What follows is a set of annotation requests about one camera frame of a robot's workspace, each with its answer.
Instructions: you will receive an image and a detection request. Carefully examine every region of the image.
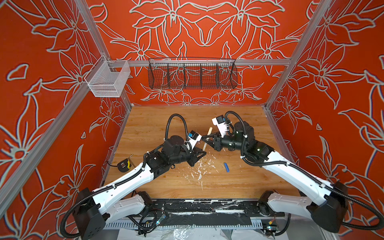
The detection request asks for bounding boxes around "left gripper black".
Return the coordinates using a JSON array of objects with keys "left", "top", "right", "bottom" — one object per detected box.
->
[{"left": 169, "top": 142, "right": 207, "bottom": 166}]

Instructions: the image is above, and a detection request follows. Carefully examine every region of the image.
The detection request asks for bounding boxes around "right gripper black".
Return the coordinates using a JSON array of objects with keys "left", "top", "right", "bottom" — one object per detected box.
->
[{"left": 200, "top": 130, "right": 249, "bottom": 153}]

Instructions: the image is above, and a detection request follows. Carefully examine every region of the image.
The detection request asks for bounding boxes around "beige pen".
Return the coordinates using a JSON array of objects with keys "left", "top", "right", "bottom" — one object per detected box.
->
[{"left": 203, "top": 127, "right": 213, "bottom": 151}]

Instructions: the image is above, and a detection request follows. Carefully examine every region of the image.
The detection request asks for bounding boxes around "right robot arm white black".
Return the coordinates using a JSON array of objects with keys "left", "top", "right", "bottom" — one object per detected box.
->
[{"left": 203, "top": 116, "right": 348, "bottom": 233}]

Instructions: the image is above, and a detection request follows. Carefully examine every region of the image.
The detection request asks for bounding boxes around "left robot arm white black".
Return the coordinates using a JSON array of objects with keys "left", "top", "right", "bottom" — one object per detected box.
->
[{"left": 60, "top": 132, "right": 206, "bottom": 240}]

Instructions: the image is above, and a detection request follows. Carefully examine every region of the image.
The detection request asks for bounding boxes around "blue pen cap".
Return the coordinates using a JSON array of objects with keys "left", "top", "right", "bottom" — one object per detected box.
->
[{"left": 224, "top": 163, "right": 230, "bottom": 173}]

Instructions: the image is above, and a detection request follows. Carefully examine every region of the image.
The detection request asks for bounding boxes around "yellow black tape measure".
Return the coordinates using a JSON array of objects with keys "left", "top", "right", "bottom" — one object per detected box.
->
[{"left": 117, "top": 159, "right": 131, "bottom": 173}]

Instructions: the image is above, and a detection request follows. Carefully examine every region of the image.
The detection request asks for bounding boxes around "white mesh basket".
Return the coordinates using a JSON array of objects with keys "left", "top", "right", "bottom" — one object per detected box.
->
[{"left": 85, "top": 56, "right": 131, "bottom": 98}]

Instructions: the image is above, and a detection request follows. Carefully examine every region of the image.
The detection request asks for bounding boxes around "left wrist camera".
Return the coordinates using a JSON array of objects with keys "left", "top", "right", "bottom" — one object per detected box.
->
[{"left": 187, "top": 131, "right": 202, "bottom": 152}]

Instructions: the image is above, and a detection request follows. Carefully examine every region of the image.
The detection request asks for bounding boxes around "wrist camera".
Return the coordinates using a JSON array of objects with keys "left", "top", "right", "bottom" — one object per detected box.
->
[
  {"left": 212, "top": 115, "right": 229, "bottom": 138},
  {"left": 187, "top": 131, "right": 202, "bottom": 152}
]

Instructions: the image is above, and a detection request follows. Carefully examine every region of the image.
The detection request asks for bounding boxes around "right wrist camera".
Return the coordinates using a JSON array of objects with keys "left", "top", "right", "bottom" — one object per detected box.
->
[{"left": 212, "top": 115, "right": 229, "bottom": 138}]

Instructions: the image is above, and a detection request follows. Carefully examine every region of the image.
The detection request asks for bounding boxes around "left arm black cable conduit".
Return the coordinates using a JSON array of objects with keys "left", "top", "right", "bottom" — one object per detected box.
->
[{"left": 164, "top": 113, "right": 189, "bottom": 142}]

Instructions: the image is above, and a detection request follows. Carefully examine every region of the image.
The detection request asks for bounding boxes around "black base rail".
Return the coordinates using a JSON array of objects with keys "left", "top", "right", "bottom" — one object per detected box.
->
[{"left": 149, "top": 198, "right": 262, "bottom": 218}]

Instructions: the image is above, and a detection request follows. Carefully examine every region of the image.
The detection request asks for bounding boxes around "black wire basket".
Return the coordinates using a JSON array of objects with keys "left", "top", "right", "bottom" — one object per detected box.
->
[{"left": 148, "top": 57, "right": 239, "bottom": 90}]

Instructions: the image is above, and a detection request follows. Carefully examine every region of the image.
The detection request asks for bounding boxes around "white cable duct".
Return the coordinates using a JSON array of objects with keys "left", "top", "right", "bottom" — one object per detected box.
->
[{"left": 103, "top": 218, "right": 263, "bottom": 231}]

